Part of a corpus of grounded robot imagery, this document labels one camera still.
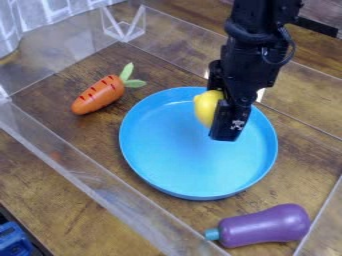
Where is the clear acrylic corner bracket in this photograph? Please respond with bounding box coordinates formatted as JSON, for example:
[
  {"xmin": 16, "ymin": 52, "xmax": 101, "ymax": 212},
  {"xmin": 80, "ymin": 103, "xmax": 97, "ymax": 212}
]
[{"xmin": 100, "ymin": 5, "xmax": 146, "ymax": 43}]

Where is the purple toy eggplant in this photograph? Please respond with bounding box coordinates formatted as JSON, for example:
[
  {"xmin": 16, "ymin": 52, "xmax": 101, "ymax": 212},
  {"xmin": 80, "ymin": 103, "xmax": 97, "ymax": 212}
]
[{"xmin": 204, "ymin": 204, "xmax": 310, "ymax": 248}]

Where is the clear acrylic enclosure wall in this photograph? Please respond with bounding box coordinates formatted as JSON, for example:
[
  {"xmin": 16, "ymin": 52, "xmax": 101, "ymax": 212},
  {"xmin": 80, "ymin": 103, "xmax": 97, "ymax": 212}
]
[{"xmin": 0, "ymin": 0, "xmax": 342, "ymax": 256}]

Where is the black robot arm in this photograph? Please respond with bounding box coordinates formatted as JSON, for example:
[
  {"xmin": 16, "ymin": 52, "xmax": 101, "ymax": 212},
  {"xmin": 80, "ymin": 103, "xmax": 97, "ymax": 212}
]
[{"xmin": 207, "ymin": 0, "xmax": 302, "ymax": 141}]

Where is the round blue tray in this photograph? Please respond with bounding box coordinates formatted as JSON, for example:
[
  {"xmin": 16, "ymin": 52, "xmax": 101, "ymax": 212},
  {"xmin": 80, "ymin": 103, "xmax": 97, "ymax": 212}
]
[{"xmin": 119, "ymin": 87, "xmax": 278, "ymax": 201}]

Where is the white curtain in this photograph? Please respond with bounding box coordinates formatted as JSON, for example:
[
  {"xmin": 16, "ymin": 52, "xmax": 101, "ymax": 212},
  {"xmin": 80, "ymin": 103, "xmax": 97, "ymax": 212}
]
[{"xmin": 0, "ymin": 0, "xmax": 126, "ymax": 58}]

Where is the yellow toy lemon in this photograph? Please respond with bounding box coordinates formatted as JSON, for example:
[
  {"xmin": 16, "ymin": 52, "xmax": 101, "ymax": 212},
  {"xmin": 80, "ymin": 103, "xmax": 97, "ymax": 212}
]
[{"xmin": 194, "ymin": 90, "xmax": 223, "ymax": 128}]

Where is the black bar on floor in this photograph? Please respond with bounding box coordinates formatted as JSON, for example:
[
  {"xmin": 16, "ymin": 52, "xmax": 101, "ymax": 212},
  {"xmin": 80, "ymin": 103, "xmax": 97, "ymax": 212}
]
[{"xmin": 294, "ymin": 17, "xmax": 338, "ymax": 38}]

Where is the orange toy carrot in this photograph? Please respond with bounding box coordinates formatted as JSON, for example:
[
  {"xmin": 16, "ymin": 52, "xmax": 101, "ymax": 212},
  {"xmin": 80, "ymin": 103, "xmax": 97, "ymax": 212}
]
[{"xmin": 71, "ymin": 63, "xmax": 146, "ymax": 115}]

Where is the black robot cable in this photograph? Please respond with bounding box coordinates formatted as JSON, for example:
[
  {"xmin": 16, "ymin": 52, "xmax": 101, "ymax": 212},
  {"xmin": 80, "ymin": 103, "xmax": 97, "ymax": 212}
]
[{"xmin": 259, "ymin": 26, "xmax": 298, "ymax": 66}]

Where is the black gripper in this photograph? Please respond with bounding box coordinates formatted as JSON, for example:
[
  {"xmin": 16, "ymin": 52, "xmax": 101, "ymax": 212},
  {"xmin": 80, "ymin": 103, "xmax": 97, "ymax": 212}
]
[{"xmin": 207, "ymin": 33, "xmax": 289, "ymax": 141}]

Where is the blue plastic crate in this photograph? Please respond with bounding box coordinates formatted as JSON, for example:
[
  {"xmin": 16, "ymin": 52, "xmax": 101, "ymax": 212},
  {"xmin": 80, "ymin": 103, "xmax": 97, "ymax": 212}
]
[{"xmin": 0, "ymin": 222, "xmax": 33, "ymax": 256}]

